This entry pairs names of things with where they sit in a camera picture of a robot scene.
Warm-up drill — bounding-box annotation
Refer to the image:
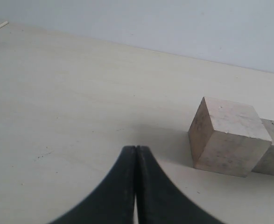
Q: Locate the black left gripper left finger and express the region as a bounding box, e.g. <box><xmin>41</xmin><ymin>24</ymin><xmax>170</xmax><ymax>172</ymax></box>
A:
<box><xmin>52</xmin><ymin>146</ymin><xmax>136</xmax><ymax>224</ymax></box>

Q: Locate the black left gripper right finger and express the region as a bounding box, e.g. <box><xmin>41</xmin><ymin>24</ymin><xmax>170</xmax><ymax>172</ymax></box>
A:
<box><xmin>135</xmin><ymin>146</ymin><xmax>222</xmax><ymax>224</ymax></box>

